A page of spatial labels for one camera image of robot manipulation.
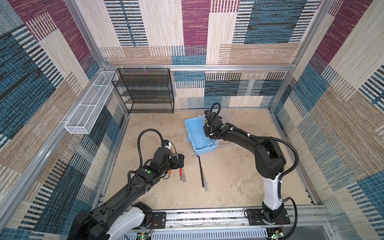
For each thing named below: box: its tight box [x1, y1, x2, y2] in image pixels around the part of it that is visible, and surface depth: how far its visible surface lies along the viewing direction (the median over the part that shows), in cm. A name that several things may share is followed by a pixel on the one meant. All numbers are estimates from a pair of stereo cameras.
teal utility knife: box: [201, 167, 209, 193], surface depth 87 cm
